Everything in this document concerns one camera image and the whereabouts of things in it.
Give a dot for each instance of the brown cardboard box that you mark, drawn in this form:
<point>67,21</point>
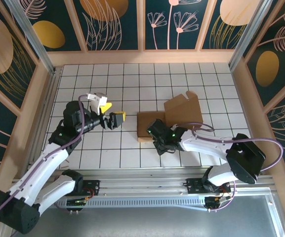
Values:
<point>181,108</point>

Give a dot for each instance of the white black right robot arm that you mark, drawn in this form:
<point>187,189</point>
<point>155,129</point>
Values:
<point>206,145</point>

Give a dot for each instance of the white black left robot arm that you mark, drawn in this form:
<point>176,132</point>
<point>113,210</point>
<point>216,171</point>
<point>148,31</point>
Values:
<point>43,165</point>

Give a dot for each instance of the grey metal sheet tray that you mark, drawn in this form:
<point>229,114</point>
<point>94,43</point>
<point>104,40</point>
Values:
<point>142,222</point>

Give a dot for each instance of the aluminium side rail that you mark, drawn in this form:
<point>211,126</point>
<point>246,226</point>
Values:
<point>53,81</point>

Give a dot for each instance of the aluminium rail frame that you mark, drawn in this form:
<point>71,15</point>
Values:
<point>142,184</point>

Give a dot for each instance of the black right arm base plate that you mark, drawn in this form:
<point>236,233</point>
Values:
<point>194,186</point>

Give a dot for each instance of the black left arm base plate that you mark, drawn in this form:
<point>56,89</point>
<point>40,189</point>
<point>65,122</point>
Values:
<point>93,185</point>

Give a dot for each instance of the aluminium corner post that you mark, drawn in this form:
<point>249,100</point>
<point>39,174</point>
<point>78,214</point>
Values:
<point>31,34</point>
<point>248,32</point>

